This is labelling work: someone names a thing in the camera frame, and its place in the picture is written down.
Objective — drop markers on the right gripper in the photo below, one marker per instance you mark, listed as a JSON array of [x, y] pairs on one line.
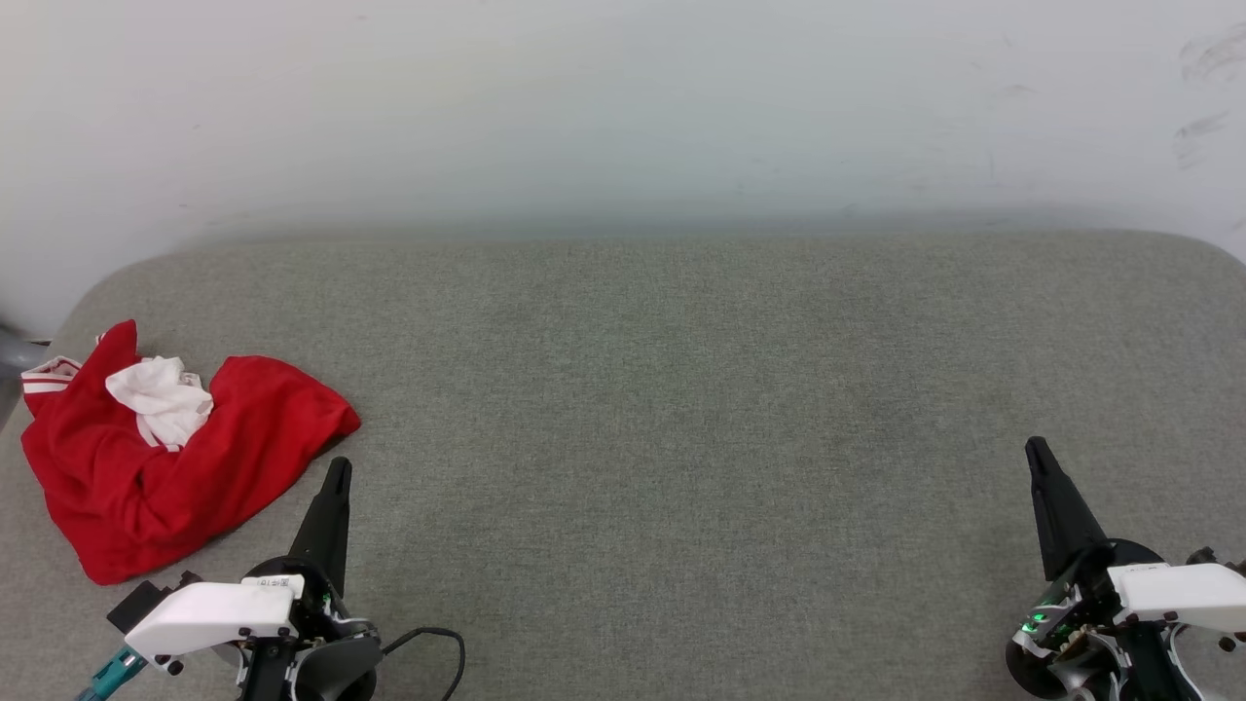
[[1081, 633]]

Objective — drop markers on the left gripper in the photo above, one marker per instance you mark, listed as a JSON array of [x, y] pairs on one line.
[[326, 652]]

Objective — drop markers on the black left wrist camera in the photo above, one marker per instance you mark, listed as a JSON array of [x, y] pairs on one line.
[[141, 604]]

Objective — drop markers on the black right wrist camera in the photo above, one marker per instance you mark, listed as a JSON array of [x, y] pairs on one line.
[[1202, 557]]

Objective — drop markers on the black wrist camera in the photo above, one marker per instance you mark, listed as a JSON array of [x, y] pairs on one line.
[[1202, 557], [141, 604]]

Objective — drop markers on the red garment with white trim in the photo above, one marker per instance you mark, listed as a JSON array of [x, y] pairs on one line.
[[243, 428]]

